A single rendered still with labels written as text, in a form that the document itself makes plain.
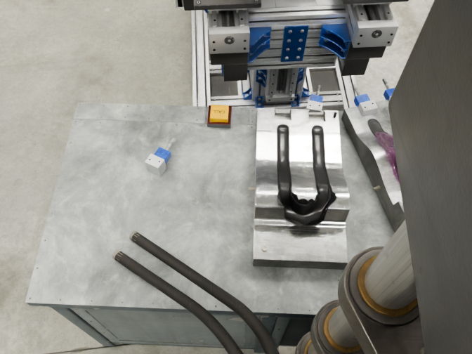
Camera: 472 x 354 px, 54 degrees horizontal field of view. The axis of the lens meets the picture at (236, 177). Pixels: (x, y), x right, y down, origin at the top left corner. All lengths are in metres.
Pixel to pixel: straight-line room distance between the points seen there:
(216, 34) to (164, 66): 1.32
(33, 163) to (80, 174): 1.11
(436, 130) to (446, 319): 0.10
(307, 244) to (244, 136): 0.45
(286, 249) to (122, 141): 0.66
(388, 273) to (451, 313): 0.25
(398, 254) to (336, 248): 0.88
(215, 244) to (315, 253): 0.29
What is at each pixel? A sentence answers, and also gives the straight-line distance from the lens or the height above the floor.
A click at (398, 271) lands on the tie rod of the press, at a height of 1.65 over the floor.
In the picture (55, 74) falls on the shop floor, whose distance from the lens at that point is 3.00.
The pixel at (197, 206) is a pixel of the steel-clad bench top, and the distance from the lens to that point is 1.44.
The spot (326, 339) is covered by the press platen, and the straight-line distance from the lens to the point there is 0.82.
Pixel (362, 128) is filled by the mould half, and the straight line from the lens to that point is 1.57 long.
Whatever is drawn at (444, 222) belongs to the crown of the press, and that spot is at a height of 1.86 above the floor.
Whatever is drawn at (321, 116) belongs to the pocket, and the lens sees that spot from 1.56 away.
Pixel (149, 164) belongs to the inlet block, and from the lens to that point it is 1.47.
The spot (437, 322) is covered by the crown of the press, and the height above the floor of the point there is 1.83.
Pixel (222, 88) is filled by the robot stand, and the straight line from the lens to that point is 2.47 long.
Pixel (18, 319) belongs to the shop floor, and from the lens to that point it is 2.34.
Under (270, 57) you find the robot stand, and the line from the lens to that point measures 1.87.
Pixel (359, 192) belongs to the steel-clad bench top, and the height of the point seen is 0.80.
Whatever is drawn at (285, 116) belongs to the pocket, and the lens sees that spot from 1.54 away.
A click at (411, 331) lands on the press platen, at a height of 1.54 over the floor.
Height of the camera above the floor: 2.09
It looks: 60 degrees down
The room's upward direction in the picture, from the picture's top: straight up
